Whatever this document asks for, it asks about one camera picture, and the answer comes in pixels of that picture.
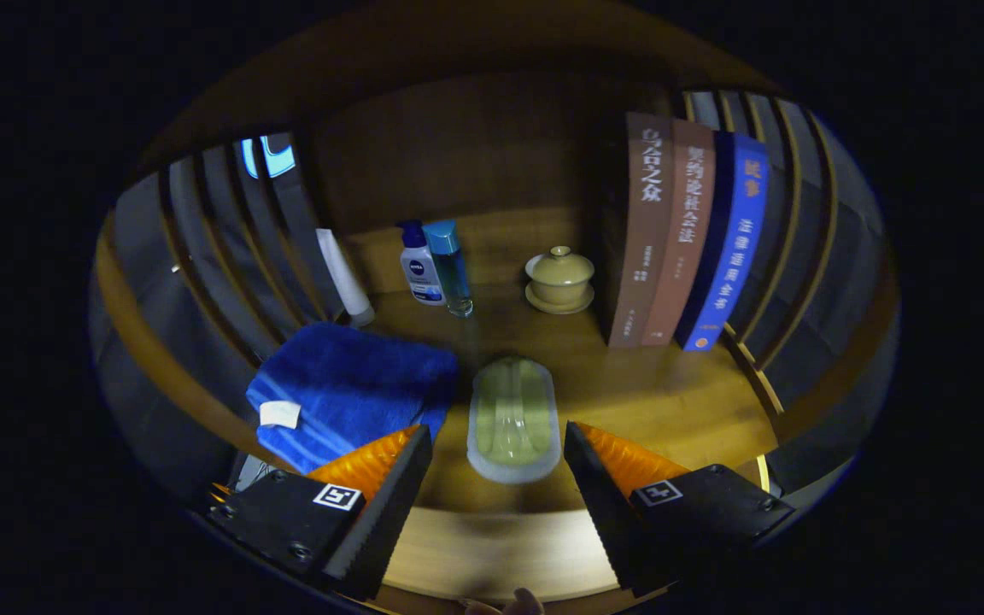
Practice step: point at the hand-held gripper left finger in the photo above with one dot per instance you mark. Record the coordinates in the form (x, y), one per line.
(389, 521)

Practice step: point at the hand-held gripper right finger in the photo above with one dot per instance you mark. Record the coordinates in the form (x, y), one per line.
(607, 512)

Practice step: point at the pale green scrub brush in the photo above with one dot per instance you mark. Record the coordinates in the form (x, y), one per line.
(513, 427)

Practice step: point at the wooden countertop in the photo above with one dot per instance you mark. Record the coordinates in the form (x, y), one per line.
(629, 393)

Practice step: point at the wooden cabinet with slatted hutch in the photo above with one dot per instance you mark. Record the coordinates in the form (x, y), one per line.
(458, 145)

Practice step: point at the blue folded towel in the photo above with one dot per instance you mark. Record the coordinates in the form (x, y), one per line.
(347, 384)

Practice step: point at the beige lidded tea cup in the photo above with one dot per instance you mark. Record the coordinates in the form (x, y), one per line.
(560, 278)

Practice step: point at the white lotion bottle blue cap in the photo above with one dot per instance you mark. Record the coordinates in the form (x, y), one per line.
(420, 273)

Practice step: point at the white tube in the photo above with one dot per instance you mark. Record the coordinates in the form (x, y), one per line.
(342, 273)

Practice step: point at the teal clear bottle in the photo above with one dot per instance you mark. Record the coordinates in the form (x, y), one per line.
(451, 273)

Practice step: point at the dark brown book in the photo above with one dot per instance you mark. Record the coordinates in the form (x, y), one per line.
(641, 239)

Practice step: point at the reddish brown book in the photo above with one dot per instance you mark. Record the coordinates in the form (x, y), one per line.
(684, 231)

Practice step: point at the blue book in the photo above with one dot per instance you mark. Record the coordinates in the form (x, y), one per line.
(731, 248)

